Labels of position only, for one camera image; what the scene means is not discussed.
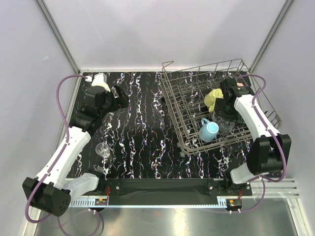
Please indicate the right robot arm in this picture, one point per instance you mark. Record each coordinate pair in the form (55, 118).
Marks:
(270, 149)

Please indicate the blue mug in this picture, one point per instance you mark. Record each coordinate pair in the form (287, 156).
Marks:
(208, 131)

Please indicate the left aluminium corner post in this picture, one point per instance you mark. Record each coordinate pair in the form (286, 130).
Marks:
(56, 33)

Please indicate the grey wire dish rack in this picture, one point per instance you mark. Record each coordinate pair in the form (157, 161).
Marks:
(184, 91)

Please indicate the right aluminium corner post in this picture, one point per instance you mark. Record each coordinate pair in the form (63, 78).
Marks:
(272, 32)

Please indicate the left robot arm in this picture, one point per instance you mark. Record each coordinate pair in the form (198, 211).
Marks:
(49, 191)

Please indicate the black marbled mat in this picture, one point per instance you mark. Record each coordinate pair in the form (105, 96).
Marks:
(143, 140)

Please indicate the aluminium rail front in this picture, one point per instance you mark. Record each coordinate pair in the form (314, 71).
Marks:
(284, 189)

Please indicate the yellow mug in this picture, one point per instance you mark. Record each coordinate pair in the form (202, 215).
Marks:
(210, 99)

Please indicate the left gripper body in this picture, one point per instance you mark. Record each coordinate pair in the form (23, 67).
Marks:
(119, 102)

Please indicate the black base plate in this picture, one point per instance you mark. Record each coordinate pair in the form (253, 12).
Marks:
(205, 186)

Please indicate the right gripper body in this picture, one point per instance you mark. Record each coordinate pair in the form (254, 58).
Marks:
(227, 112)

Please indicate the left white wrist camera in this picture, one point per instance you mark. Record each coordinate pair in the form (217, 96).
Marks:
(100, 80)

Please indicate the aluminium corner post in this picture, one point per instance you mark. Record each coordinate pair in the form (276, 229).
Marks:
(272, 32)
(56, 33)

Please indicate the clear glass left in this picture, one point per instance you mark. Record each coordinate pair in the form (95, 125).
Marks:
(102, 149)

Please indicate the clear glass tumbler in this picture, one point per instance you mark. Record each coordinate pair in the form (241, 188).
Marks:
(225, 127)

